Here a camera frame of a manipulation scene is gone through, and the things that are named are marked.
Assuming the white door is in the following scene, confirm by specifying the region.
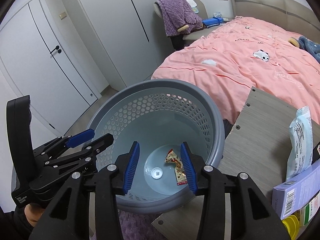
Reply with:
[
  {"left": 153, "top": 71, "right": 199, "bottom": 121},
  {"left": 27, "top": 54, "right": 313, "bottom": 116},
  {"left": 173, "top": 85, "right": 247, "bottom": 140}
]
[{"left": 1, "top": 0, "right": 97, "bottom": 134}]

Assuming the grey bedside chair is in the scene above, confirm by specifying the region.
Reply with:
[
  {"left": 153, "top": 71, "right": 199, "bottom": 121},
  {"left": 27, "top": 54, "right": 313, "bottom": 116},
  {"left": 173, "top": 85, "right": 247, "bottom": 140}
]
[{"left": 153, "top": 0, "right": 225, "bottom": 50}]

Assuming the white wipes packet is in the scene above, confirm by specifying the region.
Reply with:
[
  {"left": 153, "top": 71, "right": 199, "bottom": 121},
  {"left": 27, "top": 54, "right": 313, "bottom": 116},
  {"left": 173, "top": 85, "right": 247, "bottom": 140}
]
[{"left": 186, "top": 0, "right": 199, "bottom": 14}]

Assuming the left human hand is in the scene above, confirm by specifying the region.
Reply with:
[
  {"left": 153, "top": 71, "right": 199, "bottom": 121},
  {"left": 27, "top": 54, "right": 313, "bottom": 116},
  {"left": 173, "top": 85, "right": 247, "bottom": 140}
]
[{"left": 24, "top": 204, "right": 45, "bottom": 227}]

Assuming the grey perforated trash basket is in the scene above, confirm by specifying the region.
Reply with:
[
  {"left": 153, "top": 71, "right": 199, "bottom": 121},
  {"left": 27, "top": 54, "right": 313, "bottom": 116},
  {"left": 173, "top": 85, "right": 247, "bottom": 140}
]
[{"left": 88, "top": 79, "right": 225, "bottom": 213}]

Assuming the green white medicine box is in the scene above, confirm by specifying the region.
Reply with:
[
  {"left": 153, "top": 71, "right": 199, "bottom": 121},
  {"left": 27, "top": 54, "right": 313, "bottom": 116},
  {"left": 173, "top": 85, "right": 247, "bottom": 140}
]
[{"left": 300, "top": 194, "right": 319, "bottom": 226}]

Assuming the grey upholstered headboard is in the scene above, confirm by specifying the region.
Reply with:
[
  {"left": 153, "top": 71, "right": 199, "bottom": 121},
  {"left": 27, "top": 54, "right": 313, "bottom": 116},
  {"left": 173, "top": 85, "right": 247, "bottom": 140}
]
[{"left": 231, "top": 0, "right": 319, "bottom": 42}]

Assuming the blue fleece garment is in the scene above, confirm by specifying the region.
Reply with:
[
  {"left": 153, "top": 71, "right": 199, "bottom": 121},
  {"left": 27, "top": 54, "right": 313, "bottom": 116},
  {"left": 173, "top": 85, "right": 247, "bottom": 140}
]
[{"left": 289, "top": 36, "right": 320, "bottom": 63}]

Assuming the purple fleece garment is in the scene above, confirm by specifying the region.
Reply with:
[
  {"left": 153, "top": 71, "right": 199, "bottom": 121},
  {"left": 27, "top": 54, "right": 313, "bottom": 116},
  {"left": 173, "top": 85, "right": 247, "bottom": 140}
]
[{"left": 155, "top": 0, "right": 203, "bottom": 37}]

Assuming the yellow plastic lid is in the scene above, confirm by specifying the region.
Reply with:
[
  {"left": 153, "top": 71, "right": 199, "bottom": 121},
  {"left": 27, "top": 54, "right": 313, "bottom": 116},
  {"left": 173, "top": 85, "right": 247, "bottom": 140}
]
[{"left": 282, "top": 215, "right": 300, "bottom": 240}]

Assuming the pink bed quilt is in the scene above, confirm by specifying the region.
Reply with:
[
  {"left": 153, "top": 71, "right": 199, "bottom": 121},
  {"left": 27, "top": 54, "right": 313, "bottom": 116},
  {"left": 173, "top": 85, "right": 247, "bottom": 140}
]
[{"left": 152, "top": 16, "right": 319, "bottom": 124}]

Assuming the purple long carton box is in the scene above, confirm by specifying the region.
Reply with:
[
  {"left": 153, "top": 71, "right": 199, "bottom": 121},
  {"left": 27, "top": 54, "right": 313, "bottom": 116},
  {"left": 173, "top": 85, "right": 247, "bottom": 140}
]
[{"left": 272, "top": 160, "right": 319, "bottom": 220}]

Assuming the red patterned snack wrapper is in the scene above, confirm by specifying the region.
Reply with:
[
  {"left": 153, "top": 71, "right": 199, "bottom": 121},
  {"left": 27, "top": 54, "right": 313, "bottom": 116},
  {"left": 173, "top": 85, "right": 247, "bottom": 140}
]
[{"left": 165, "top": 149, "right": 188, "bottom": 186}]

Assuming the light blue wipes pack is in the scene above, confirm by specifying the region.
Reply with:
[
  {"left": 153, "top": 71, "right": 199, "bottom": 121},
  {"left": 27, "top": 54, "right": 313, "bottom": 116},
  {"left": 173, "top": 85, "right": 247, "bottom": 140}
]
[{"left": 286, "top": 106, "right": 313, "bottom": 180}]

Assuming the white wardrobe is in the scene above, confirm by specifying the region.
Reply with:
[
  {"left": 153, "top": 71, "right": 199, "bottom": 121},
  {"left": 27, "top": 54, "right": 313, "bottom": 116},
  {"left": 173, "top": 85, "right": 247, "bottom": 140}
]
[{"left": 62, "top": 0, "right": 174, "bottom": 90}]

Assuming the blue folded item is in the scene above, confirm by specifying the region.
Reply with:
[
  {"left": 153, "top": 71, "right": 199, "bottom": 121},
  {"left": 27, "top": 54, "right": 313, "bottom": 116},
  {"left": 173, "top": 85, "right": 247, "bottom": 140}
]
[{"left": 202, "top": 17, "right": 224, "bottom": 28}]

